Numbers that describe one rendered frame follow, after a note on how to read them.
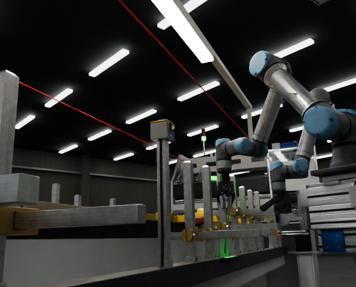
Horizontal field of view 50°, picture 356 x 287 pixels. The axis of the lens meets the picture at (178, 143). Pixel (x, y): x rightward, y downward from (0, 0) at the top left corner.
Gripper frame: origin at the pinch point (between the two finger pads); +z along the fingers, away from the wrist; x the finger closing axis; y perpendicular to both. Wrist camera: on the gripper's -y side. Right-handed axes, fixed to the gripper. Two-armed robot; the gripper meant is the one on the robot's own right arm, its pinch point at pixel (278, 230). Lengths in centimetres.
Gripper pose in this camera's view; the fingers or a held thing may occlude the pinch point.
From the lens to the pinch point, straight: 207.8
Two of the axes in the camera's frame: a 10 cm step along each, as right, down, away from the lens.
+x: 3.9, 2.2, 9.0
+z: 0.4, 9.7, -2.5
